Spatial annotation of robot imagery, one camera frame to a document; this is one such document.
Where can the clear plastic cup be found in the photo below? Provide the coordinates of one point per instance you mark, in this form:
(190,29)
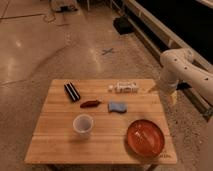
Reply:
(83,125)

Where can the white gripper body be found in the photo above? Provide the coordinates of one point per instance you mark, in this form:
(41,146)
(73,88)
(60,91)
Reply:
(169,90)

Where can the black object on floor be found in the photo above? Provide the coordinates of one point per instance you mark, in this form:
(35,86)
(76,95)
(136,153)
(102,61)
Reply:
(122,25)

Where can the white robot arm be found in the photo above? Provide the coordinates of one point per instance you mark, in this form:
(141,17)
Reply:
(178,65)

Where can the wooden table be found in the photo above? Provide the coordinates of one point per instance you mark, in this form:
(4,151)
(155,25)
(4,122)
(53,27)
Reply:
(55,142)

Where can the blue sponge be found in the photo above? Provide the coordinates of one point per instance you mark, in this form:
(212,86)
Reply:
(119,107)

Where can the red chili pepper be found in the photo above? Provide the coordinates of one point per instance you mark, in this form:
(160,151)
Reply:
(88,104)

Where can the equipment on floor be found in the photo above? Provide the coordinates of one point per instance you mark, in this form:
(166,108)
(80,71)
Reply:
(63,5)

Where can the black rectangular box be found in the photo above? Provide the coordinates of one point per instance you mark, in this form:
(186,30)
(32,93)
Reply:
(72,92)

